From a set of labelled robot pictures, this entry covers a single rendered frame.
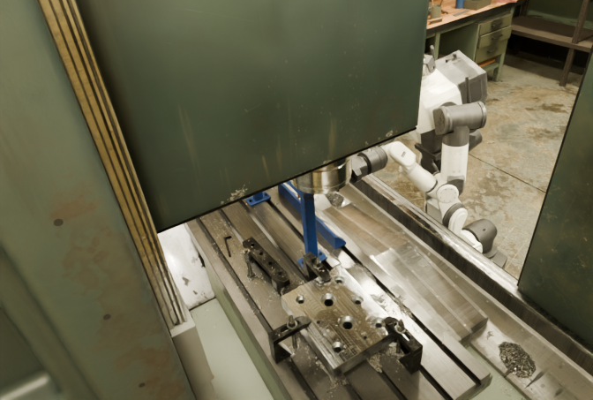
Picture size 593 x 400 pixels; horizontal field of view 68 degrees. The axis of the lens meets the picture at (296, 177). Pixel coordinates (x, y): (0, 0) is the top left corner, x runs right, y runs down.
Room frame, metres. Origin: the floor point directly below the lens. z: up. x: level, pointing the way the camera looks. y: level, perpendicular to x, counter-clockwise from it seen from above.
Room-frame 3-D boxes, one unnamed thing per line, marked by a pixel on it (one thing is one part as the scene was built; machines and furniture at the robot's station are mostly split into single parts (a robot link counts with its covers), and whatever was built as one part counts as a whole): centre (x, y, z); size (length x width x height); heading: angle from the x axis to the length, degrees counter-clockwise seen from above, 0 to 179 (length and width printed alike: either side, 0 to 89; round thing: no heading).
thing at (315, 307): (0.84, -0.09, 0.97); 0.29 x 0.23 x 0.05; 27
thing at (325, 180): (0.91, -0.06, 1.49); 0.16 x 0.16 x 0.12
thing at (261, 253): (1.11, 0.13, 0.93); 0.26 x 0.05 x 0.06; 32
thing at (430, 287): (1.27, -0.32, 0.70); 0.90 x 0.30 x 0.16; 27
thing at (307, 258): (1.01, -0.04, 0.97); 0.13 x 0.03 x 0.15; 27
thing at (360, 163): (1.30, -0.23, 1.19); 0.13 x 0.12 x 0.10; 27
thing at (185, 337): (0.71, 0.33, 1.16); 0.48 x 0.05 x 0.51; 27
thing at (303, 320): (0.78, 0.06, 0.97); 0.13 x 0.03 x 0.15; 117
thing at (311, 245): (1.14, -0.03, 1.05); 0.10 x 0.05 x 0.30; 117
